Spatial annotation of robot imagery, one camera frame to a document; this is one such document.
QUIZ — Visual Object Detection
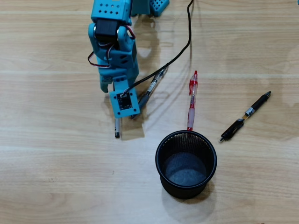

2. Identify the red retractable pen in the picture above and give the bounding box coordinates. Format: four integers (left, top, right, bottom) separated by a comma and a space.
186, 70, 199, 131

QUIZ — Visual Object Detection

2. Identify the blue wrist camera box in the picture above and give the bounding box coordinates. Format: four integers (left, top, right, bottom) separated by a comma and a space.
109, 90, 141, 118

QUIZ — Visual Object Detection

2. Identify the black mesh pen holder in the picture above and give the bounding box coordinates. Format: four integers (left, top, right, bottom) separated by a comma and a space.
155, 130, 218, 200

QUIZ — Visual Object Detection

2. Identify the short red white servo wire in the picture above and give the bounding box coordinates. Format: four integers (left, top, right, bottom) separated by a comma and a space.
127, 25, 136, 40

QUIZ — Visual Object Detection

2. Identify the long red white servo wire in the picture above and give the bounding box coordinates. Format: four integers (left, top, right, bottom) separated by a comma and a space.
87, 43, 115, 70

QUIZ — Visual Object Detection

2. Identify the black camera cable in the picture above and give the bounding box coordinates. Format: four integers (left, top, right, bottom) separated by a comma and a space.
121, 0, 196, 98

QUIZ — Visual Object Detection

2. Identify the clear stick pen black cap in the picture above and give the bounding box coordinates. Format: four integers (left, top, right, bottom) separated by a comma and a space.
114, 118, 121, 139

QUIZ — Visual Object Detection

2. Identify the black retractable pen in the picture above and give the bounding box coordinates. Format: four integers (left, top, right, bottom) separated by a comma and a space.
219, 91, 272, 143

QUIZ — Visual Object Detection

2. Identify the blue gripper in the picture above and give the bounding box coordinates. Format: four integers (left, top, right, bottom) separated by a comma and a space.
98, 67, 140, 93

